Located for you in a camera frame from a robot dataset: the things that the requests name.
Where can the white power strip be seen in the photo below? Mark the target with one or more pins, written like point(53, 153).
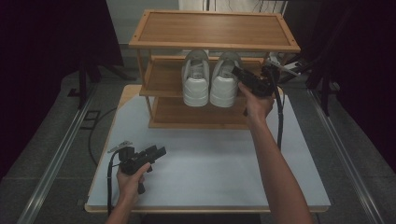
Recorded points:
point(273, 57)

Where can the dark curtain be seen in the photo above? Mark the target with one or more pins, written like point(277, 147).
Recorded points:
point(46, 46)
point(367, 62)

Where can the black metal stand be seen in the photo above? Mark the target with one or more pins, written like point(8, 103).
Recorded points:
point(82, 84)
point(323, 84)

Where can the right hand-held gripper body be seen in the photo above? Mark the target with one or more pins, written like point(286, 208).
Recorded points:
point(263, 87)

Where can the white sneaker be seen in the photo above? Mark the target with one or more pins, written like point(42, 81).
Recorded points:
point(195, 84)
point(223, 90)

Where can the person's right hand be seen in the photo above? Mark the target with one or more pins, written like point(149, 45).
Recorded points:
point(258, 107)

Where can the metal floor rail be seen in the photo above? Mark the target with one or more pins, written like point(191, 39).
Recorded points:
point(56, 158)
point(342, 155)

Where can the person's left hand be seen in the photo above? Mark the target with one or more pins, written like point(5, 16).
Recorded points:
point(129, 186)

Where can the black floor bracket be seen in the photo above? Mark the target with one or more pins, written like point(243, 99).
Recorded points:
point(90, 119)

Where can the wooden three-tier shoe rack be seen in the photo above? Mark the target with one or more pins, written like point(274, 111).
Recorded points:
point(214, 29)

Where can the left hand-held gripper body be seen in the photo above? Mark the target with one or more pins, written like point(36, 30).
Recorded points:
point(132, 163)

